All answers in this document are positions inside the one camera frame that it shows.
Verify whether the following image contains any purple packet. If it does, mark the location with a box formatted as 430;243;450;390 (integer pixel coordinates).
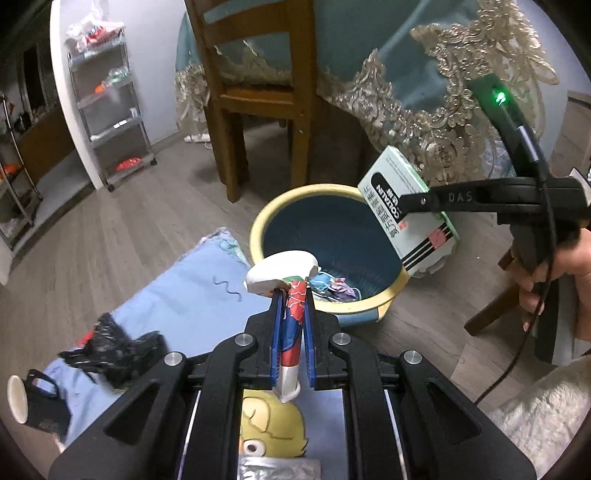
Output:
330;279;363;303

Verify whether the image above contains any grey rolling cart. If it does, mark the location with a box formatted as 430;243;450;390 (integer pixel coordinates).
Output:
67;34;158;192

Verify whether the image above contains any white plastic bag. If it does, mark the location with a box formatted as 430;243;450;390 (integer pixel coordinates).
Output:
65;0;125;51

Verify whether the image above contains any black cable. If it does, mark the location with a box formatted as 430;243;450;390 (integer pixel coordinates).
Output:
475;124;555;404

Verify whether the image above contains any person's right hand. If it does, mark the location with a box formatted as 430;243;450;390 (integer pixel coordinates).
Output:
510;227;591;332

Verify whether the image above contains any black plastic bag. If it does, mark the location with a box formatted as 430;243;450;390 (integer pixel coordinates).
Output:
58;313;167;391

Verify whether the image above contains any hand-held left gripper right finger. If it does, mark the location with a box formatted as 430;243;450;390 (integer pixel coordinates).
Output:
302;291;539;480

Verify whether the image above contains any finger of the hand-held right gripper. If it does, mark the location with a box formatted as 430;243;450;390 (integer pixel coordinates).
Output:
398;182;498;217

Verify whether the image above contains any blue printed blanket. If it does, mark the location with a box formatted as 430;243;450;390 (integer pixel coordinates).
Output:
41;226;352;480

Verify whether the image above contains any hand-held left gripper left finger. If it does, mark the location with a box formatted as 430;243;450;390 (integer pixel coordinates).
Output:
48;291;284;480

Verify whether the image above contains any teal lace-trimmed tablecloth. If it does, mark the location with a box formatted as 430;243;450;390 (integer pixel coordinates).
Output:
174;0;561;185

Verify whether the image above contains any black mug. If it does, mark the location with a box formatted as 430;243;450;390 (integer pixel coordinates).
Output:
7;368;72;437

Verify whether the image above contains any white green medicine box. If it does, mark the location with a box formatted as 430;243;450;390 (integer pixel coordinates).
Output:
358;145;461;278

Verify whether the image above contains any metal shelf rack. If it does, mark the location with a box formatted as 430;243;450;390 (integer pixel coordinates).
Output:
0;92;44;241

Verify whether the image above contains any blue yellow-rimmed trash bin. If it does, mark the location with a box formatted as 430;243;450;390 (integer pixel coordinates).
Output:
249;184;409;326

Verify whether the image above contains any wooden chair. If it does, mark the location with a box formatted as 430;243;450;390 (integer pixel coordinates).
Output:
185;0;319;201

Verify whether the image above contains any silver foil packet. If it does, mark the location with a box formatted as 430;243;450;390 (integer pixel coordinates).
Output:
238;458;321;480

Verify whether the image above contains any clear plastic bottle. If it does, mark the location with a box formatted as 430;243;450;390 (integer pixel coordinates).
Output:
480;138;518;181

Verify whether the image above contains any white fluffy rug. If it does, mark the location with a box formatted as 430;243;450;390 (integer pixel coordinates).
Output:
501;364;591;480

